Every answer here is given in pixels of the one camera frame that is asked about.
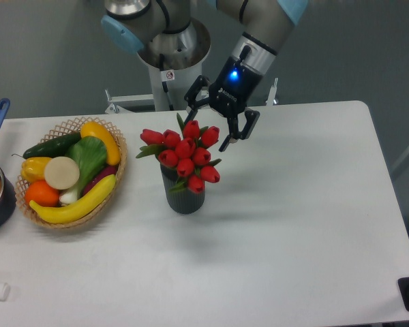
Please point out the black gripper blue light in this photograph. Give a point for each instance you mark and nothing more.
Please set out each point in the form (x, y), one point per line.
(228, 95)

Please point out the red tulip bouquet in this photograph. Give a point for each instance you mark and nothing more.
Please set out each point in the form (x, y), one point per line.
(185, 155)

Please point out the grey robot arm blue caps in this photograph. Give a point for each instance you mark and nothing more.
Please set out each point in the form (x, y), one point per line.
(173, 45)

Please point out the dark grey ribbed vase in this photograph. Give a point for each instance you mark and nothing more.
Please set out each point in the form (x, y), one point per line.
(184, 201)

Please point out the purple eggplant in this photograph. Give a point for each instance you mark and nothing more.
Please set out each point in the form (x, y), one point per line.
(108, 170)

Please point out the yellow squash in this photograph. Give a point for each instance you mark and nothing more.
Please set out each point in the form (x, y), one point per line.
(97, 130)

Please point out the green bok choy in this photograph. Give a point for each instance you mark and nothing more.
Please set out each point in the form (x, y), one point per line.
(90, 155)

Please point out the green cucumber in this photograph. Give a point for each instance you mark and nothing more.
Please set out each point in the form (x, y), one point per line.
(55, 147)

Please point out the beige round disc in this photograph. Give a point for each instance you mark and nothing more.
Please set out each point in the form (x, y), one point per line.
(61, 173)

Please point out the yellow banana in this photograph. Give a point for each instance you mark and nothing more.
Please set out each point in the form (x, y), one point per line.
(80, 208)

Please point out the yellow bell pepper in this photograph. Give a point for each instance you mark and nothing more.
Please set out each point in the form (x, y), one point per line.
(32, 169)

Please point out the orange fruit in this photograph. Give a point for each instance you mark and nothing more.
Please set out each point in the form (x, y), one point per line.
(42, 193)

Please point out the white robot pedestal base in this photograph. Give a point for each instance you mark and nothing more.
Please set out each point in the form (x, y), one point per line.
(168, 90)

